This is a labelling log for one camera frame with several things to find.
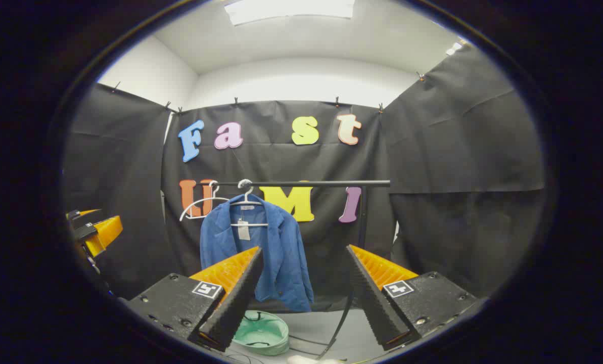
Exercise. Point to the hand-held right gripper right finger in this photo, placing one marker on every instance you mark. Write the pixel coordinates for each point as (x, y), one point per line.
(374, 303)

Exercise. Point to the black clothes rack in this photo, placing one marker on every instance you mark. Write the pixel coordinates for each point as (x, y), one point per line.
(331, 183)

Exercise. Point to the small ceiling light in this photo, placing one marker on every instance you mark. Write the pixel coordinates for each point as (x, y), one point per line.
(455, 48)

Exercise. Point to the white plastic hanger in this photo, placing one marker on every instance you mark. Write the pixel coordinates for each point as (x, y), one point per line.
(261, 224)
(200, 200)

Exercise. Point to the green laundry hamper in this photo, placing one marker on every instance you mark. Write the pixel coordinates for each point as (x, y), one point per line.
(261, 333)

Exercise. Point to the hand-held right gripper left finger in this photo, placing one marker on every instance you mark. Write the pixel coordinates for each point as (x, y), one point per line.
(235, 303)

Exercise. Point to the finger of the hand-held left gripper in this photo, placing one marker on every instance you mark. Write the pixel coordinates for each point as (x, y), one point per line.
(81, 214)
(104, 232)

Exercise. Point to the black backdrop cloth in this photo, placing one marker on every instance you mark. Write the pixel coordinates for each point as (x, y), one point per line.
(432, 151)

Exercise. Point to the long ceiling light panel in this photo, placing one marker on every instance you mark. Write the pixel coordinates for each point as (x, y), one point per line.
(291, 10)

